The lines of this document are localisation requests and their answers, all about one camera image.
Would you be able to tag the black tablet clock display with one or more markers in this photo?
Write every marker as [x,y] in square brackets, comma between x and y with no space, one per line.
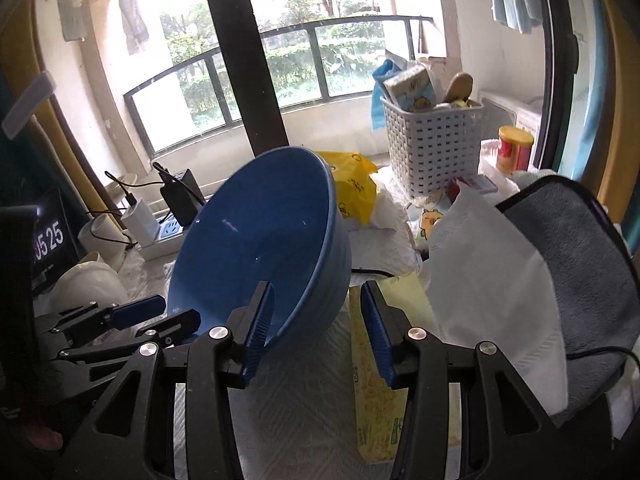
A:
[50,250]

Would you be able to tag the person's left hand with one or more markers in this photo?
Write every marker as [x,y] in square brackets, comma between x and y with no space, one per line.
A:
[45,437]

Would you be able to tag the white bowl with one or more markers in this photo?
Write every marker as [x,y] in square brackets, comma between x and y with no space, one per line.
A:
[90,280]

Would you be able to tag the cartoon printed pack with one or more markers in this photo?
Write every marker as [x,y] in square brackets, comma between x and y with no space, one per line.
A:
[430,222]

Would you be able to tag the white textured tablecloth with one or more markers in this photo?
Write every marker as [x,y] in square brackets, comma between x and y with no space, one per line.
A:
[310,410]

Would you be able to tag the balcony railing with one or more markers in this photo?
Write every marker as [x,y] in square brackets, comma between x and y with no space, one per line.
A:
[322,60]

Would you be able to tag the white charger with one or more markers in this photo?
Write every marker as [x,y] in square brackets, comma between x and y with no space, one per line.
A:
[142,222]

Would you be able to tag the hanging grey cloth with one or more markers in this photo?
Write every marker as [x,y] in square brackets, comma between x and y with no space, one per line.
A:
[134,20]

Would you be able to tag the wooden spoon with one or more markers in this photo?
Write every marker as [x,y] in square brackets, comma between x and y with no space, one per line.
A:
[457,87]

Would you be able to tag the red box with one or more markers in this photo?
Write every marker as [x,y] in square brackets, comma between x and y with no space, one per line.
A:
[477,183]

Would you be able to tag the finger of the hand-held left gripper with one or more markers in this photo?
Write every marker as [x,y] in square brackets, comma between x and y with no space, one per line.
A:
[170,330]
[137,310]

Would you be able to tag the blue plastic bag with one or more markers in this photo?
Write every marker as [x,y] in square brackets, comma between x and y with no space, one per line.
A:
[377,110]

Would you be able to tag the white lamp head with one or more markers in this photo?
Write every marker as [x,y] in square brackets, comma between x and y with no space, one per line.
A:
[27,105]

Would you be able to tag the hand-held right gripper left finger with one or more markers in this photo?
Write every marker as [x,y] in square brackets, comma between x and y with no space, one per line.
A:
[257,330]

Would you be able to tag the white appliance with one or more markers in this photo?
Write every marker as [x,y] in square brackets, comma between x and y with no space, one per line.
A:
[505,107]

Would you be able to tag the white power strip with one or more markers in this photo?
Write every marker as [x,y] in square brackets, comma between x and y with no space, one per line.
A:
[165,242]

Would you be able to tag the yellow tissue pack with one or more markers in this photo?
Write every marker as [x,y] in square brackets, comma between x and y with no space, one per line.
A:
[480,285]

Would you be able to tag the black charger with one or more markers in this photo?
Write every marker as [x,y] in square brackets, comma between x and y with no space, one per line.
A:
[182,200]

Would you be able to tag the yellow wipes pack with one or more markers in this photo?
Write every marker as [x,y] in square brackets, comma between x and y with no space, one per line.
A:
[355,185]

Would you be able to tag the printed carton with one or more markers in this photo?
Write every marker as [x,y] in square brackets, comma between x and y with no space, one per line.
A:
[407,87]

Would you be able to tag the red yellow-lid jar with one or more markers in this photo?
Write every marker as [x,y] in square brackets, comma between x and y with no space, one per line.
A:
[515,150]

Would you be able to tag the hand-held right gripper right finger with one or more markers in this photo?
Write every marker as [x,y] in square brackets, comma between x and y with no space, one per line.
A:
[377,335]

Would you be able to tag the white lamp base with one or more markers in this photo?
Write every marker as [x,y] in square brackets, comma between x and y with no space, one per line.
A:
[100,230]

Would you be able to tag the black window frame post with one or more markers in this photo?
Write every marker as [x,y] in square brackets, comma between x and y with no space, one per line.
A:
[240,60]

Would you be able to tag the white plastic basket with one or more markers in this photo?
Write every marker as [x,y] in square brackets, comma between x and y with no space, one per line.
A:
[430,150]

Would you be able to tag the large blue bowl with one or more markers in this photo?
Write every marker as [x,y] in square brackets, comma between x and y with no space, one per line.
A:
[260,240]

